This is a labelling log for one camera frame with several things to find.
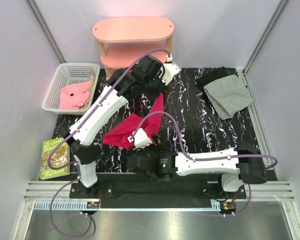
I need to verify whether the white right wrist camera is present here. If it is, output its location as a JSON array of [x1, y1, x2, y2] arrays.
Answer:
[[133, 128, 153, 149]]

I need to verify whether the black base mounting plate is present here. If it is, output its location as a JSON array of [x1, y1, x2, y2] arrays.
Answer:
[[69, 173, 247, 211]]

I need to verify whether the green treehouse book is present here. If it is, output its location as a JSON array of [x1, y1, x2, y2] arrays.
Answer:
[[39, 137, 70, 180]]

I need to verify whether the black folded t-shirt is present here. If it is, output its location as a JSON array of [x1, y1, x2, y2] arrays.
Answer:
[[195, 66, 238, 90]]

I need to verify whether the pink three-tier shelf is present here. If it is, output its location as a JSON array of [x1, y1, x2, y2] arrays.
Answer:
[[92, 16, 174, 78]]

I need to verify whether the beige cloth in basket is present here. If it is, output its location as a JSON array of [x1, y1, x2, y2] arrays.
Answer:
[[80, 75, 96, 109]]

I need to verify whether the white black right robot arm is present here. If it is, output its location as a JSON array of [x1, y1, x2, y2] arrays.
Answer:
[[127, 142, 267, 199]]

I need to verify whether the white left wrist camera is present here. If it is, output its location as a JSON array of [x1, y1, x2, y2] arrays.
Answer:
[[161, 62, 182, 86]]

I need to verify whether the light pink cloth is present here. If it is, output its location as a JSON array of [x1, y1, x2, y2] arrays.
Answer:
[[59, 81, 89, 110]]

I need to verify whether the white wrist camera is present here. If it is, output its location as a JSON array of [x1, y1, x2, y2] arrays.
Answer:
[[133, 128, 153, 149], [161, 62, 182, 86]]

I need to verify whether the aluminium frame rail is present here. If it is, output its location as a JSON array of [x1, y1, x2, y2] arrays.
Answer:
[[23, 181, 294, 215]]

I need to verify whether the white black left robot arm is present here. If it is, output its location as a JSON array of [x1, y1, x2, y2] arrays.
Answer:
[[60, 55, 179, 198]]

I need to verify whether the red t-shirt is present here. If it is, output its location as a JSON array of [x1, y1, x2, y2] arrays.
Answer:
[[102, 92, 165, 151]]

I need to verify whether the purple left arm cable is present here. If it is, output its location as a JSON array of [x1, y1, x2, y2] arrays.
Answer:
[[47, 49, 173, 238]]

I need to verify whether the white plastic basket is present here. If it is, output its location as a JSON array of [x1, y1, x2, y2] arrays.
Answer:
[[42, 62, 101, 115]]

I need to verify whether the grey folded t-shirt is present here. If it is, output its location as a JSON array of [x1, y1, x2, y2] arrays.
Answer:
[[203, 74, 253, 120]]

